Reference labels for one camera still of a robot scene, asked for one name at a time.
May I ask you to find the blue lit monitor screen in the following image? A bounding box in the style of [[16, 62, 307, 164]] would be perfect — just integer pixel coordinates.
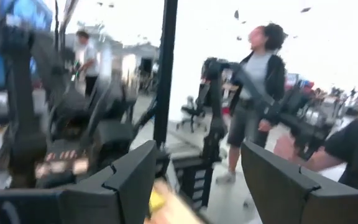
[[0, 0, 54, 88]]

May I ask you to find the yellow microfiber towel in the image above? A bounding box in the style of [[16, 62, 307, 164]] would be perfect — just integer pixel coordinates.
[[149, 189, 167, 213]]

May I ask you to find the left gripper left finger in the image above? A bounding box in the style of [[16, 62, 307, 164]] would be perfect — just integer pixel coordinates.
[[59, 139, 158, 224]]

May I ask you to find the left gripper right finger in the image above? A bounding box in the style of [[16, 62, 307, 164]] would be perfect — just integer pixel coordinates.
[[240, 141, 358, 224]]

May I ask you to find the black office chair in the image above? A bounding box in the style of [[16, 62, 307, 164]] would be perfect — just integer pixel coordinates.
[[177, 95, 208, 134]]

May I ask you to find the person's white shoe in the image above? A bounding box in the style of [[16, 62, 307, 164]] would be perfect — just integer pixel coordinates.
[[215, 170, 237, 185]]

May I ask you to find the black pole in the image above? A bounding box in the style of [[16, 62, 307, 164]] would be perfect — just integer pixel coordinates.
[[153, 0, 179, 147]]

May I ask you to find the person's hand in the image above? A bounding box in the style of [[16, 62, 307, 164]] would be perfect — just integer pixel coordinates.
[[258, 119, 273, 133]]

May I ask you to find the person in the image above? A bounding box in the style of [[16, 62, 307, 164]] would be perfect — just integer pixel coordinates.
[[273, 114, 358, 191], [215, 23, 289, 185], [73, 29, 101, 97]]

